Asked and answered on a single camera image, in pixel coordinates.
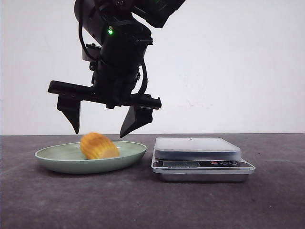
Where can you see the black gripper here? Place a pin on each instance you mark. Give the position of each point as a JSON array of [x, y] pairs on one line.
[[115, 50]]

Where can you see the yellow corn cob piece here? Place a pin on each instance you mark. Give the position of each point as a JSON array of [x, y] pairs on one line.
[[96, 146]]

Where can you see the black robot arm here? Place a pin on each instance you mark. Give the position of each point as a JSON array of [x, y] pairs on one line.
[[147, 12]]

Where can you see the green shallow plate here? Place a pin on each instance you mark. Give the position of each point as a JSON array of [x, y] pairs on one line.
[[68, 158]]

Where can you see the silver digital kitchen scale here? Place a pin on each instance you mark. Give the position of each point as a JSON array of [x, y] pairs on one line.
[[199, 159]]

